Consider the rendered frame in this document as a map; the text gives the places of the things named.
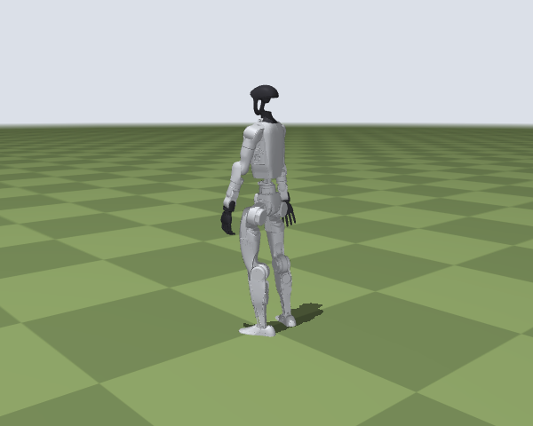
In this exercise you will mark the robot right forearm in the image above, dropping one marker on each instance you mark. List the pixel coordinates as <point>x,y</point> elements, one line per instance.
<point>282,186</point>

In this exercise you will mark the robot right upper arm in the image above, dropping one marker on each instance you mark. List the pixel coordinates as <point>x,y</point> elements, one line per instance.
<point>284,132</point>

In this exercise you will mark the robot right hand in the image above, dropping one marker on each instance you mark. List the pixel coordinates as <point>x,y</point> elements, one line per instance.
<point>290,210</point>

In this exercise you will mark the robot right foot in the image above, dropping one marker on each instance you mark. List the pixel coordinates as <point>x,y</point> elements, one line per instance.
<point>288,321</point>

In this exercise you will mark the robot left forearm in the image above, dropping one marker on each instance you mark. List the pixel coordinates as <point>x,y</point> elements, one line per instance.
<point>235,184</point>

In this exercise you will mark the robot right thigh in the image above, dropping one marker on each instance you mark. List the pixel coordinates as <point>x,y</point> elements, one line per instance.
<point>274,228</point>

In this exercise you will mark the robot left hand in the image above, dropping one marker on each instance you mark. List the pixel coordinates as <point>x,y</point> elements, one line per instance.
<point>226,218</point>

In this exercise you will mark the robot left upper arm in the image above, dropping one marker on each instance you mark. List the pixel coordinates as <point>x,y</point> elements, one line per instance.
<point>251,136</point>

